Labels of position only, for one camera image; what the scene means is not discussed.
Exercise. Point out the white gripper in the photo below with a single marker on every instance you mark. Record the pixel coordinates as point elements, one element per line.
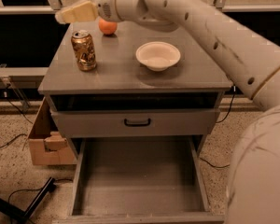
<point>104,4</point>

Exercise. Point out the orange soda can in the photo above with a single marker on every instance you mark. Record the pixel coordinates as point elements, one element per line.
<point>83,48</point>

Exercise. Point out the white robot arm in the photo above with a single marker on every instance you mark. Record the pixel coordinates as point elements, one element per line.
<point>250,61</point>

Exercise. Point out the grey drawer cabinet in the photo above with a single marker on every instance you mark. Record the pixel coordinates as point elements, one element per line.
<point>120,83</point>

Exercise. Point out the grey top drawer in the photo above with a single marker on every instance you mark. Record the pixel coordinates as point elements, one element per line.
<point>111,124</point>

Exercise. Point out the orange fruit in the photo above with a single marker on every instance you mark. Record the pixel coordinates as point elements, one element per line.
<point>107,27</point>

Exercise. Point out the white paper bowl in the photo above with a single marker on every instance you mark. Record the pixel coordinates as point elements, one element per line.
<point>158,56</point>

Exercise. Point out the cardboard box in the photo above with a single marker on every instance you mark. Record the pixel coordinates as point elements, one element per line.
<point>47,146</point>

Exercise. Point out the black metal stand leg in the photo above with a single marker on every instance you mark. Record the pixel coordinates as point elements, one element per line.
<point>22,203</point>

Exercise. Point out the black drawer handle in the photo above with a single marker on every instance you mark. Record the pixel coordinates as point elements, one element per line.
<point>137,123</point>

